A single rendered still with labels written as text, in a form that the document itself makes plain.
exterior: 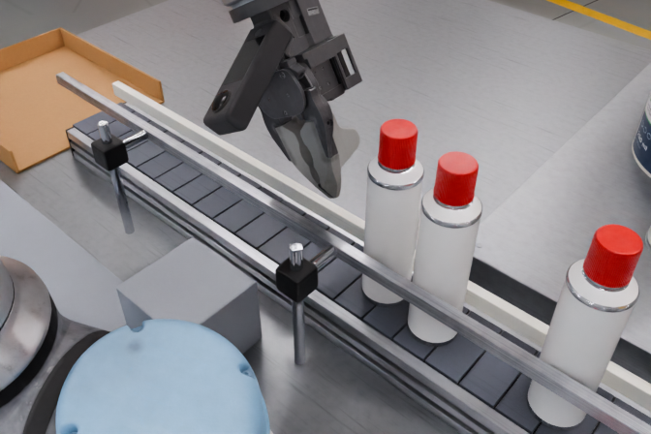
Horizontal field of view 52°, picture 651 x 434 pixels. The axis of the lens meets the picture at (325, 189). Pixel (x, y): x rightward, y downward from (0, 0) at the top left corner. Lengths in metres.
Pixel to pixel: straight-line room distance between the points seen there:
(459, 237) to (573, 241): 0.27
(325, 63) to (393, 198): 0.16
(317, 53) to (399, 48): 0.64
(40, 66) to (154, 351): 0.93
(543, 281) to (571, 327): 0.21
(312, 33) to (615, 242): 0.35
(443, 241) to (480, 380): 0.15
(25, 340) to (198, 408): 0.11
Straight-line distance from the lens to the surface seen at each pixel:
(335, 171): 0.66
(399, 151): 0.57
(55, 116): 1.14
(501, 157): 1.01
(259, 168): 0.82
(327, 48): 0.66
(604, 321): 0.53
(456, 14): 1.43
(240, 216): 0.80
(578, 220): 0.84
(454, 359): 0.66
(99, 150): 0.79
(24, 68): 1.31
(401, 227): 0.62
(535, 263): 0.77
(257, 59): 0.62
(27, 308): 0.44
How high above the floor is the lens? 1.40
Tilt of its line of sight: 39 degrees down
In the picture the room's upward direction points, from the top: straight up
